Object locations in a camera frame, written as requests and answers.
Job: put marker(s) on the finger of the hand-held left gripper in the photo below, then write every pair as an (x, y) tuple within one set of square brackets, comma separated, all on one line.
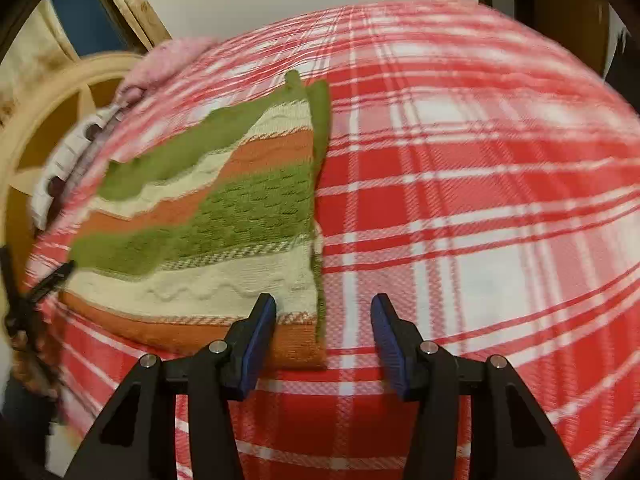
[(52, 282), (12, 290)]

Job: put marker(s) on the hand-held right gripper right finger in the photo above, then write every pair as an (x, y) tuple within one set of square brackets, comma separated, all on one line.
[(392, 340)]

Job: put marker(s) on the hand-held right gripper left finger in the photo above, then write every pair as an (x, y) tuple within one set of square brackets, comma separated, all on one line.
[(255, 340)]

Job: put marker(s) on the green knitted sweater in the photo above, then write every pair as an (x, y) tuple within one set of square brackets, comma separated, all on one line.
[(250, 200)]

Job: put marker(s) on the person's left forearm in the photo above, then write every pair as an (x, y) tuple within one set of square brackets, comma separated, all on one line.
[(35, 365)]

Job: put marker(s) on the brown patterned pillow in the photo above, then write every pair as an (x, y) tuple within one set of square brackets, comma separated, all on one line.
[(65, 160)]

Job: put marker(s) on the red plaid bed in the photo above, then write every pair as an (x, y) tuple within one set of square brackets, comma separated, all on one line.
[(475, 185)]

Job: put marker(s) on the cream and brown headboard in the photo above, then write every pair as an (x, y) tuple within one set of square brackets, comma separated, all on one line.
[(50, 105)]

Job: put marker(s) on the wide beige floral curtain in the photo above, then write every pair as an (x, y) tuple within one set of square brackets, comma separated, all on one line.
[(30, 60)]

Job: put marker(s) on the pink pillow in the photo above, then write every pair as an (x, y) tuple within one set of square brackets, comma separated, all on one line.
[(165, 60)]

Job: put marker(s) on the window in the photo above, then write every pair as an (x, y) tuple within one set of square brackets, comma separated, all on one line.
[(85, 15)]

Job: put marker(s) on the narrow beige floral curtain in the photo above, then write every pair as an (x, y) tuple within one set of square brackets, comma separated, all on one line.
[(135, 5)]

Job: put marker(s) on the brown wooden door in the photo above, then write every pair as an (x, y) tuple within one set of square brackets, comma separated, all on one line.
[(560, 5)]

